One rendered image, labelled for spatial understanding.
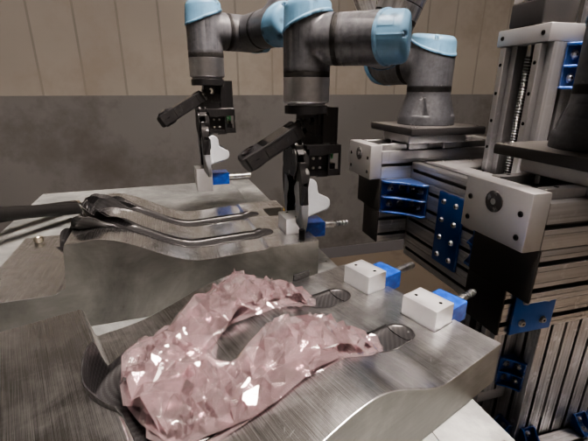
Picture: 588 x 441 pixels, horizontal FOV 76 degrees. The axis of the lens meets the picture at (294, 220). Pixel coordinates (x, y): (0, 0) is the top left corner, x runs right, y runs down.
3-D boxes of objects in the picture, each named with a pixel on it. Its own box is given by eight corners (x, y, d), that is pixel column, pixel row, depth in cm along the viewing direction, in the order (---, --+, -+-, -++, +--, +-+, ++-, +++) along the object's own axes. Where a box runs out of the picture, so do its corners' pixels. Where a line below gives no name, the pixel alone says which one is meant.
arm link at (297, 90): (291, 76, 57) (276, 78, 64) (291, 108, 58) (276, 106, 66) (337, 77, 59) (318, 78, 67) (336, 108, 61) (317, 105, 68)
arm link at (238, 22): (284, 52, 84) (240, 49, 78) (261, 55, 93) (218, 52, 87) (284, 11, 82) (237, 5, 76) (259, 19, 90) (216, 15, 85)
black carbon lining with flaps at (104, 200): (255, 219, 81) (255, 175, 77) (277, 247, 66) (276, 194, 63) (72, 239, 70) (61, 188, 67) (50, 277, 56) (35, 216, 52)
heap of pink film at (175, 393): (301, 290, 54) (301, 239, 52) (402, 358, 41) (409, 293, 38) (103, 363, 40) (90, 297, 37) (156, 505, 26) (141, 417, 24)
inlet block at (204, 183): (248, 183, 97) (248, 162, 95) (253, 187, 92) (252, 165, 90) (195, 186, 93) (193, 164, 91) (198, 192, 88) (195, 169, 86)
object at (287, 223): (341, 230, 76) (342, 205, 74) (353, 239, 71) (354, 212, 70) (278, 238, 72) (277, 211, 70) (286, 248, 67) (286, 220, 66)
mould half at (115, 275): (276, 236, 90) (275, 180, 86) (318, 287, 67) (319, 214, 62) (32, 266, 75) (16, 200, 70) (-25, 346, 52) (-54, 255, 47)
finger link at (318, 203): (334, 230, 65) (331, 177, 64) (302, 234, 64) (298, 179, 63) (327, 228, 68) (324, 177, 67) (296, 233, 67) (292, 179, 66)
